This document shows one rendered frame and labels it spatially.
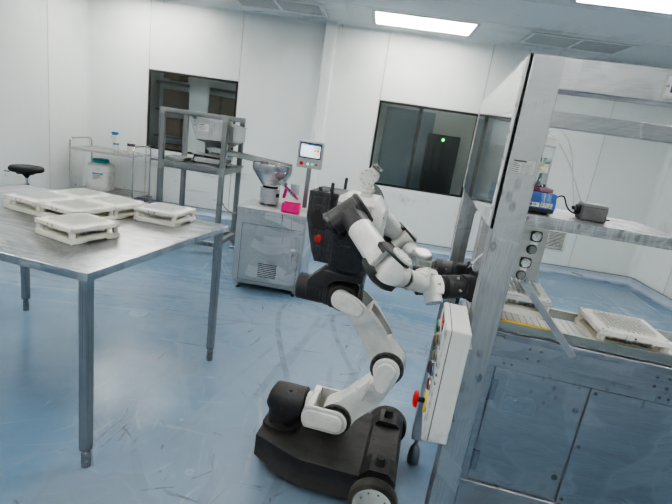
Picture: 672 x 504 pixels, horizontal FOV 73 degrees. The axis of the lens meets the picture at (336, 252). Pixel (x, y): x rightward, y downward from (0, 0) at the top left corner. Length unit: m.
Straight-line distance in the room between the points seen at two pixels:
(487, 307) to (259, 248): 3.22
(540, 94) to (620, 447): 1.53
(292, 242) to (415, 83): 3.46
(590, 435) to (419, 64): 5.47
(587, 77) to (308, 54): 5.97
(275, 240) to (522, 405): 2.65
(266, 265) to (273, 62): 3.58
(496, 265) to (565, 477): 1.34
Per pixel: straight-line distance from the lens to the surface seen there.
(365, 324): 1.89
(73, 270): 1.93
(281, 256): 4.06
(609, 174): 7.37
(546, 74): 1.01
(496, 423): 2.05
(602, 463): 2.21
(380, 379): 1.96
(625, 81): 1.04
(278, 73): 6.88
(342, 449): 2.18
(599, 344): 1.90
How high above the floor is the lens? 1.50
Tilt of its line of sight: 15 degrees down
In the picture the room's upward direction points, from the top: 8 degrees clockwise
